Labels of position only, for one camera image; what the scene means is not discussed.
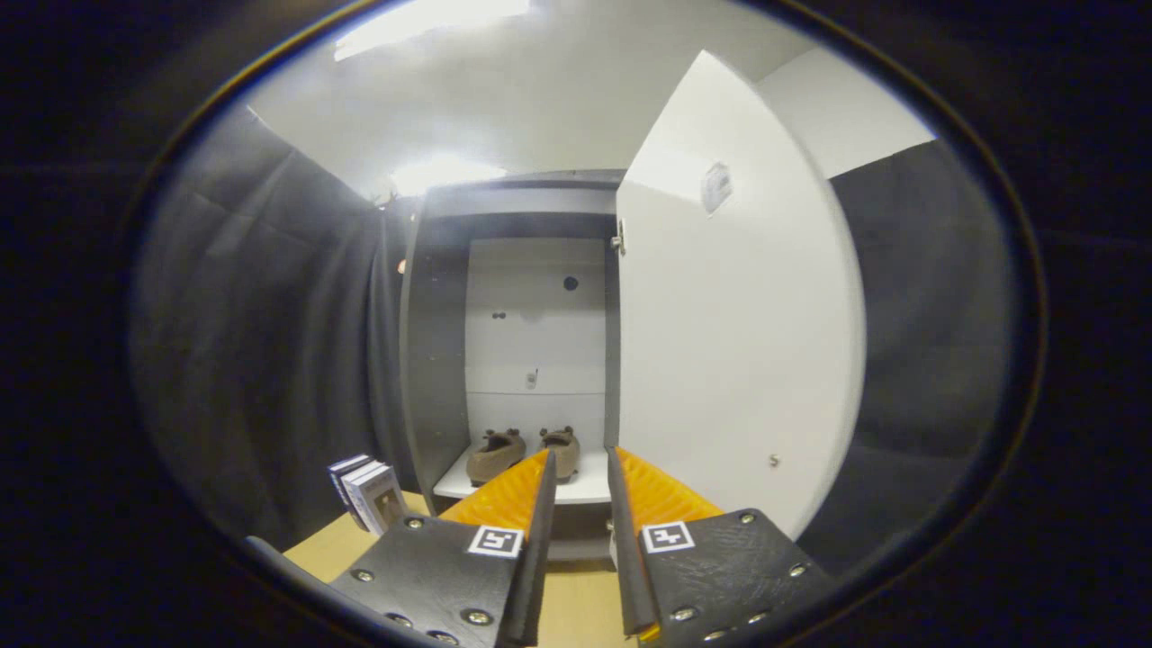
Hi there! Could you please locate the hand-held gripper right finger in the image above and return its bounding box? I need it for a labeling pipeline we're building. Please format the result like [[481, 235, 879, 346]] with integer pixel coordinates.
[[606, 445, 842, 644]]

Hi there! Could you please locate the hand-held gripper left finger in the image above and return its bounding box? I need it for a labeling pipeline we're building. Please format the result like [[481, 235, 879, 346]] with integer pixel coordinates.
[[328, 447, 557, 648]]

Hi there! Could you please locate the brown fuzzy shoe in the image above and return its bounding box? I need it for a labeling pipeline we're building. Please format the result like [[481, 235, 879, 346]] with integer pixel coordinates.
[[465, 428, 527, 487], [538, 426, 581, 482]]

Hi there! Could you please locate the white grey book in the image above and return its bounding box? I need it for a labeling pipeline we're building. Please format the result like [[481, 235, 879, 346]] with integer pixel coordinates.
[[337, 459, 388, 532], [327, 454, 370, 523], [349, 463, 410, 538]]

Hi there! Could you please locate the black backdrop cloth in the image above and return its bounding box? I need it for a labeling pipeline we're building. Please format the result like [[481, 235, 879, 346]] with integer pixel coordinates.
[[130, 103, 1013, 577]]

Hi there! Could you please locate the bright lamp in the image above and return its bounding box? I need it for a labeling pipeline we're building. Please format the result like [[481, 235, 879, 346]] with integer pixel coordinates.
[[391, 155, 507, 197]]

